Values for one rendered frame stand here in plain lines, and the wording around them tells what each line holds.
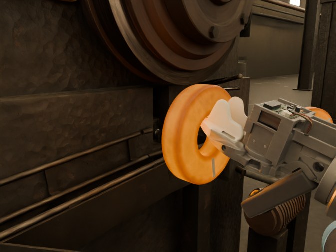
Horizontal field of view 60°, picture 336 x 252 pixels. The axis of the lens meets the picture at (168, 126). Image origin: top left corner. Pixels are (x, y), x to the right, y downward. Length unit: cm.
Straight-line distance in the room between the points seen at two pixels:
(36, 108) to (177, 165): 31
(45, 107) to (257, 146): 40
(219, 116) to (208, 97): 4
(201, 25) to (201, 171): 30
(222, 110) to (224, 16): 32
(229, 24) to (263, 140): 37
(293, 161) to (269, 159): 3
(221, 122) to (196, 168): 8
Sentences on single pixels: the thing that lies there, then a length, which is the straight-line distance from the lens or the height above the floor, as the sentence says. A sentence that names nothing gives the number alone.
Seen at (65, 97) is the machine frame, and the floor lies 87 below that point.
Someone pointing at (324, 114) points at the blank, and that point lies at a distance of 109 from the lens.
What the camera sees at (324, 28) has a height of 134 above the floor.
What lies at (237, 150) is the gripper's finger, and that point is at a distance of 38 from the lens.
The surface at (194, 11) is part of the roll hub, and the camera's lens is 60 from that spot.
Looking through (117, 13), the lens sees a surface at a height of 102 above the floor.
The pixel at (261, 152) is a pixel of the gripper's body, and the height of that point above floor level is 83.
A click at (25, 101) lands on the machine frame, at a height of 87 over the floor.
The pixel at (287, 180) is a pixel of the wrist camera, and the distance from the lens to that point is 39.
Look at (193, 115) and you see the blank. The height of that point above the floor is 87.
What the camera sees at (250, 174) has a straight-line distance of 94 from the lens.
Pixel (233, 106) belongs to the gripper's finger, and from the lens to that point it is 45.
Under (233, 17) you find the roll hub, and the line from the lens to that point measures 72.
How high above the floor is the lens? 95
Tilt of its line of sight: 13 degrees down
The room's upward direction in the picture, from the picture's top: straight up
